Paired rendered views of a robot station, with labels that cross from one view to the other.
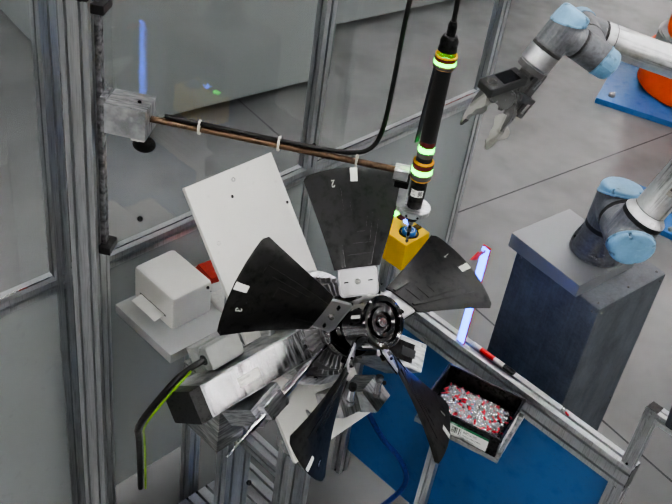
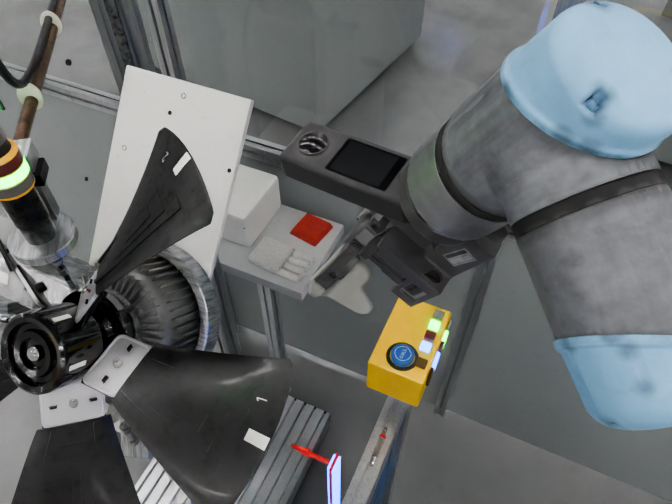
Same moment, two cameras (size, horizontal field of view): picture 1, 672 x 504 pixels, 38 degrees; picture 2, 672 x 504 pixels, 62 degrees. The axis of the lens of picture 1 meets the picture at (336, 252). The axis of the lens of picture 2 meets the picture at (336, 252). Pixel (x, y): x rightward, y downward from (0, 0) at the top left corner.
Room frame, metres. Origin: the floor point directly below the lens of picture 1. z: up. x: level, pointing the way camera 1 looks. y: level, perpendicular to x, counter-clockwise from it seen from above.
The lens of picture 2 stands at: (1.89, -0.63, 1.92)
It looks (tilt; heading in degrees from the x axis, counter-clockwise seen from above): 50 degrees down; 75
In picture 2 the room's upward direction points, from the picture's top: straight up
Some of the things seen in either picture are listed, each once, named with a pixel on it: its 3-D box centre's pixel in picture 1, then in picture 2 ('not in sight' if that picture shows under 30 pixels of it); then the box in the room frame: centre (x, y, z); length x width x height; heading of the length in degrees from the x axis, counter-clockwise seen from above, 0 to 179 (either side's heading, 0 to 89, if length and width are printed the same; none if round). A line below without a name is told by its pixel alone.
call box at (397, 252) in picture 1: (393, 238); (408, 350); (2.16, -0.15, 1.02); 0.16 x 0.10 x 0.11; 50
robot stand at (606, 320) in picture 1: (546, 383); not in sight; (2.23, -0.72, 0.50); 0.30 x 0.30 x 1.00; 44
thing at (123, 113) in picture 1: (127, 114); not in sight; (1.75, 0.48, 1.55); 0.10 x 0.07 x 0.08; 85
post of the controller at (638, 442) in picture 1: (641, 435); not in sight; (1.63, -0.78, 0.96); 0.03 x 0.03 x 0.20; 50
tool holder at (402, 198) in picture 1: (412, 190); (28, 203); (1.69, -0.14, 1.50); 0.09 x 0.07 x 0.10; 85
